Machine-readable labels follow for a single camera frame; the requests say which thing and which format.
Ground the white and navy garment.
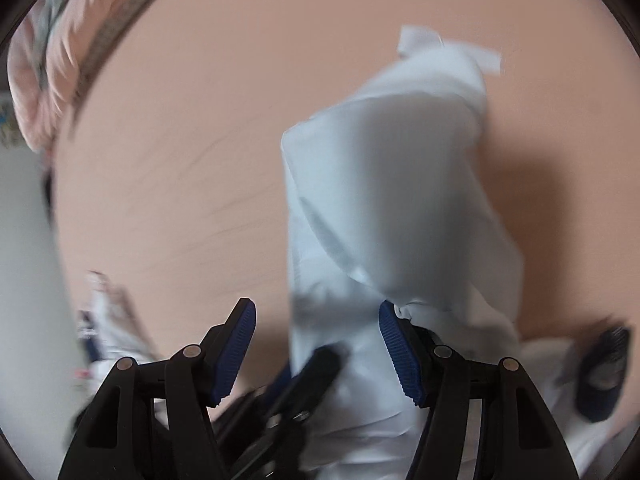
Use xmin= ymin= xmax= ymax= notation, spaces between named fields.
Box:
xmin=75 ymin=270 xmax=161 ymax=386

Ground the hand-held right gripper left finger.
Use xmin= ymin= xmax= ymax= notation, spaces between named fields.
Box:
xmin=57 ymin=297 xmax=258 ymax=480

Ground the pink bed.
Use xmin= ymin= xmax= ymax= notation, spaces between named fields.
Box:
xmin=47 ymin=0 xmax=640 ymax=441

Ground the pink floral quilt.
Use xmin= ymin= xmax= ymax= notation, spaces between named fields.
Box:
xmin=7 ymin=0 xmax=188 ymax=151

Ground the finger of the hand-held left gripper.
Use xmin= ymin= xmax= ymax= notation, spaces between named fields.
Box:
xmin=277 ymin=344 xmax=351 ymax=413

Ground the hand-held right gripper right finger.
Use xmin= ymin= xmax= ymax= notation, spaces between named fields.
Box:
xmin=378 ymin=300 xmax=581 ymax=480

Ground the light blue shirt navy collar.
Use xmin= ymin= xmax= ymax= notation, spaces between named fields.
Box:
xmin=281 ymin=24 xmax=633 ymax=480

